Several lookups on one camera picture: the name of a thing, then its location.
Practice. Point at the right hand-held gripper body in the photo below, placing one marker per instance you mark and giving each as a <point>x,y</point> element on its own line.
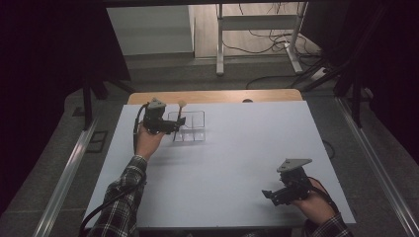
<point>293,187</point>

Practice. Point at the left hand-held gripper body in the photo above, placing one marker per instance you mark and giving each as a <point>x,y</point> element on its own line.
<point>154,120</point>

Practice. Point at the black brush with orange tip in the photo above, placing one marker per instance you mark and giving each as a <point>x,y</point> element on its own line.
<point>179,113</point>

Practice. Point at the clear plastic compartment organizer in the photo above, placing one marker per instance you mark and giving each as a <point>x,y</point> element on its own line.
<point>192,126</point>

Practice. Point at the person's left hand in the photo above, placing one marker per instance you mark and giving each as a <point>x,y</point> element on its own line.
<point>148,143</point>

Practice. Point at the person's right hand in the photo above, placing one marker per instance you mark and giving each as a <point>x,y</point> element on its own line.
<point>313,207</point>

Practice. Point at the wooden table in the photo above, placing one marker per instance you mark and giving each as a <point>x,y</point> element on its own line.
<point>210,96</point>

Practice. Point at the white table cover board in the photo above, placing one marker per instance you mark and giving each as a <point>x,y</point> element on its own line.
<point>237,158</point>

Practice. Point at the black stand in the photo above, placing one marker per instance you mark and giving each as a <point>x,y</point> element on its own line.
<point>354,85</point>
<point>89,98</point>

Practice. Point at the dark round table grommet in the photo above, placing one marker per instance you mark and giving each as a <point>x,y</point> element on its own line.
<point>247,100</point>

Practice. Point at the white cabinet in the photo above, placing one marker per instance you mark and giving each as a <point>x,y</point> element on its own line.
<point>151,29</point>

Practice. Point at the black curtain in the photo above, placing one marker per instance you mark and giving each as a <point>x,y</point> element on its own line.
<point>46,82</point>
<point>395,65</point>

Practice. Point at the white power strip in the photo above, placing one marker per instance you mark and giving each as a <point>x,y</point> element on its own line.
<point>318,74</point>

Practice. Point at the black floor frame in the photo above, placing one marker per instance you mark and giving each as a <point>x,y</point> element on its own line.
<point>97,141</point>

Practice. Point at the aluminium rail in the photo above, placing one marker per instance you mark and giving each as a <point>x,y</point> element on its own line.
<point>66,177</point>
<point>378,168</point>

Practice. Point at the white metal desk frame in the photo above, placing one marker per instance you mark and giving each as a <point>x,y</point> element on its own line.
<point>257,23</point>

